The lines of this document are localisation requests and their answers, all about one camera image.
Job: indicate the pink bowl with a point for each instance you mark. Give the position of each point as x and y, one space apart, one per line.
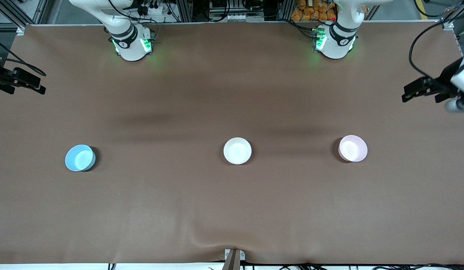
352 148

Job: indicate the blue bowl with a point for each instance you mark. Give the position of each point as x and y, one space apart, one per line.
80 158

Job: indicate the white bowl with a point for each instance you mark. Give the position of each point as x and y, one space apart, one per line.
237 150

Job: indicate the brown table mat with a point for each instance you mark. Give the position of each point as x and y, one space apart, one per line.
232 210

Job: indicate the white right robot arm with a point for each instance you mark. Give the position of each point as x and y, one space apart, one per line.
127 41

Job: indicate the aluminium frame profile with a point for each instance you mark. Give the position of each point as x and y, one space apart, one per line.
14 13

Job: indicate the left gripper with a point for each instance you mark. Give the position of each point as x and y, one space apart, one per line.
440 84

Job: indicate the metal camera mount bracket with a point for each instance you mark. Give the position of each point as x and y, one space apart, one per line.
234 258

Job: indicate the orange snack packets bag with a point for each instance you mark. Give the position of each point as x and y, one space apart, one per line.
314 11

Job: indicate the white power strip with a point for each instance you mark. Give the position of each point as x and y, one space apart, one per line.
153 9

